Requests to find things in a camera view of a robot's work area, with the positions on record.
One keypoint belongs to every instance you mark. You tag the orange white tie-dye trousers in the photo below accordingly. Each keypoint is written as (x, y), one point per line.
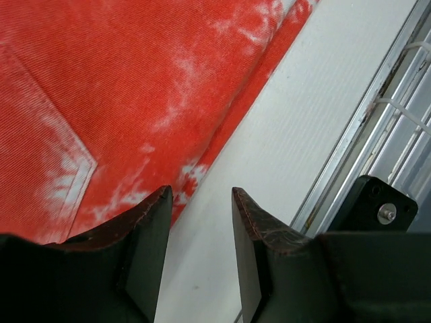
(102, 102)

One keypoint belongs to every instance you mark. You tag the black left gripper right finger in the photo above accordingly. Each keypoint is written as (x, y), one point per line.
(341, 276)

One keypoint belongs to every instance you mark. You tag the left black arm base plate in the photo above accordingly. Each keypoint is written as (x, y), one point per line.
(373, 205)

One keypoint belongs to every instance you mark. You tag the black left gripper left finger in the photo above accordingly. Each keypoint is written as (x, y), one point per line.
(111, 273)

